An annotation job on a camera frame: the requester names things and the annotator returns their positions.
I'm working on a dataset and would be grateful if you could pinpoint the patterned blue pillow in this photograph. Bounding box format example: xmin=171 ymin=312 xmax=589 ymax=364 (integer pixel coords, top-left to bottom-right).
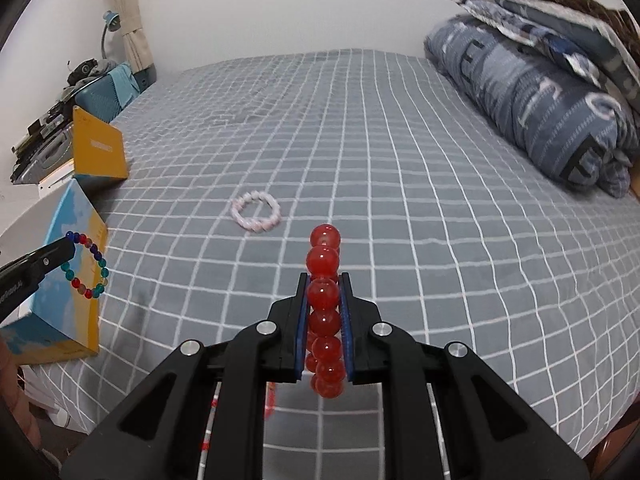
xmin=457 ymin=0 xmax=608 ymax=88

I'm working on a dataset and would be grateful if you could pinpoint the grey black bag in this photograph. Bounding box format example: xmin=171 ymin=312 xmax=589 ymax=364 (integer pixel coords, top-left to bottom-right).
xmin=67 ymin=58 xmax=116 ymax=86

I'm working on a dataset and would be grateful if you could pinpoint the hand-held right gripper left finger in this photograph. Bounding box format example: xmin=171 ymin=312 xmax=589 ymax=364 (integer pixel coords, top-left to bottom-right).
xmin=59 ymin=272 xmax=308 ymax=480

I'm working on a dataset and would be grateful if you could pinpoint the pink bead bracelet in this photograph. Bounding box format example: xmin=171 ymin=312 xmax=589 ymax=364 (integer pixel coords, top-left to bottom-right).
xmin=231 ymin=191 xmax=281 ymax=233

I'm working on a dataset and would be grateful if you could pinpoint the multicolour bead bracelet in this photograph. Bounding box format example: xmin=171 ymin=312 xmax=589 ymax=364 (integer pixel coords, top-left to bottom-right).
xmin=61 ymin=230 xmax=110 ymax=299

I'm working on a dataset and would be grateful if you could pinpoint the red bead bracelet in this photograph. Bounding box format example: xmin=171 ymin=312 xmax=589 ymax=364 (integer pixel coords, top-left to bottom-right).
xmin=305 ymin=224 xmax=348 ymax=400

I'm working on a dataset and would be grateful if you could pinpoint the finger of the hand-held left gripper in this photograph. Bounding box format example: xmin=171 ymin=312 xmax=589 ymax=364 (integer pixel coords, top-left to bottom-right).
xmin=0 ymin=237 xmax=77 ymax=287

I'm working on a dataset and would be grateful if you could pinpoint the teal suitcase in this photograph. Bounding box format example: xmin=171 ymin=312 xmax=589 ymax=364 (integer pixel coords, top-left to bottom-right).
xmin=75 ymin=62 xmax=151 ymax=126

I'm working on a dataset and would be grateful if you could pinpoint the person's left forearm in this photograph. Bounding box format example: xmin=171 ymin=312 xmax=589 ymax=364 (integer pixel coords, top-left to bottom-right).
xmin=0 ymin=337 xmax=43 ymax=453

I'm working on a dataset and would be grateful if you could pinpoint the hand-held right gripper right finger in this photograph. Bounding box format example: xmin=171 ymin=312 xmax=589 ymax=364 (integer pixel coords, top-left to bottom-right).
xmin=340 ymin=271 xmax=592 ymax=480

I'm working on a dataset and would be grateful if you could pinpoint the white plastic object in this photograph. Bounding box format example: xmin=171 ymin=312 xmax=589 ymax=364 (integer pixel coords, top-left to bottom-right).
xmin=22 ymin=365 xmax=71 ymax=426

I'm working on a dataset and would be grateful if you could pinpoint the teal desk lamp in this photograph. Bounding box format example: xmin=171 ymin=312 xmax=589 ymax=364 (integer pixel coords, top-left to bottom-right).
xmin=100 ymin=10 xmax=122 ymax=61

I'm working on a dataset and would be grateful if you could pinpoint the blue yellow cardboard box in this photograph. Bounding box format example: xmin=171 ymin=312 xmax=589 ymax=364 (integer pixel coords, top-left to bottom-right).
xmin=0 ymin=106 xmax=130 ymax=363

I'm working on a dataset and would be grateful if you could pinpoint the light blue cloth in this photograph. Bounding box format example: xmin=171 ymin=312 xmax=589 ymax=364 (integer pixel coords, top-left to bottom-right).
xmin=107 ymin=64 xmax=138 ymax=108

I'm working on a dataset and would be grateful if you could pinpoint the grey blue pillow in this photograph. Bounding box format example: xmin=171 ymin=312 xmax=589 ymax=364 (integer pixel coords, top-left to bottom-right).
xmin=490 ymin=0 xmax=640 ymax=126

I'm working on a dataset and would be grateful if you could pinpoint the beige curtain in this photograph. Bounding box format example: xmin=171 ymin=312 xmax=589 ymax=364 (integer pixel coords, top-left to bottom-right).
xmin=100 ymin=0 xmax=156 ymax=83

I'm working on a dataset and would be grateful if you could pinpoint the grey checked bed sheet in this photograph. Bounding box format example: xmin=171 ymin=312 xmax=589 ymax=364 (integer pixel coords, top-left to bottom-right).
xmin=20 ymin=49 xmax=636 ymax=466

